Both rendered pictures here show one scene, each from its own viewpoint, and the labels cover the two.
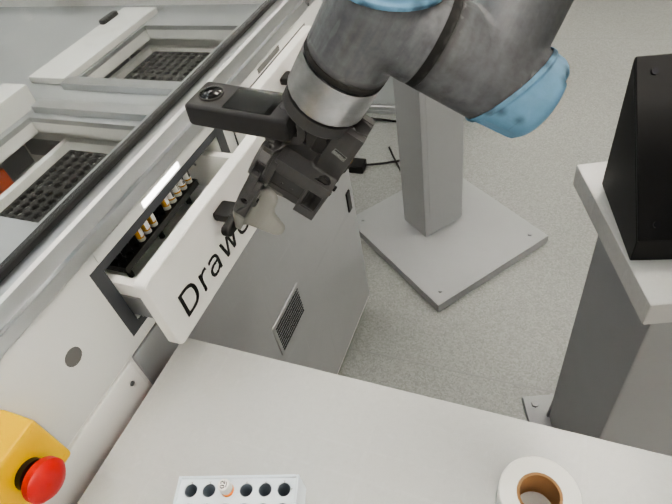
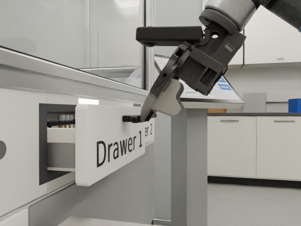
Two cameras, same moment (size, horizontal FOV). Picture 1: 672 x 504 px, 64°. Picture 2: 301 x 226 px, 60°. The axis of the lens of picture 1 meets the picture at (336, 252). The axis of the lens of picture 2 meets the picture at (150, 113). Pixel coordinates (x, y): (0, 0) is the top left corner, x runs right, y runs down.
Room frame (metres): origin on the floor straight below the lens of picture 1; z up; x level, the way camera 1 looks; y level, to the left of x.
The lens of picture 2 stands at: (0.04, 0.21, 0.92)
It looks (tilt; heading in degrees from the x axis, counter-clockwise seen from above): 0 degrees down; 345
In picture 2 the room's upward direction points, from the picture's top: straight up
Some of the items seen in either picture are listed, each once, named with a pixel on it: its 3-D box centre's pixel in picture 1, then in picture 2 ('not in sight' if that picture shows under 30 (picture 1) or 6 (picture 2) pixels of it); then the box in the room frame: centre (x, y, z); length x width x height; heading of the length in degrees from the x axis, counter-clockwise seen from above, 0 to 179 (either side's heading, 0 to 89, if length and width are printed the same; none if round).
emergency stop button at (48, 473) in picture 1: (40, 478); not in sight; (0.24, 0.30, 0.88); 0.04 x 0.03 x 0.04; 151
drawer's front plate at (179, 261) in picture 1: (220, 228); (120, 135); (0.52, 0.14, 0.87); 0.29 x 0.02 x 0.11; 151
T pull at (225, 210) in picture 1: (230, 212); (133, 118); (0.51, 0.11, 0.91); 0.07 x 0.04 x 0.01; 151
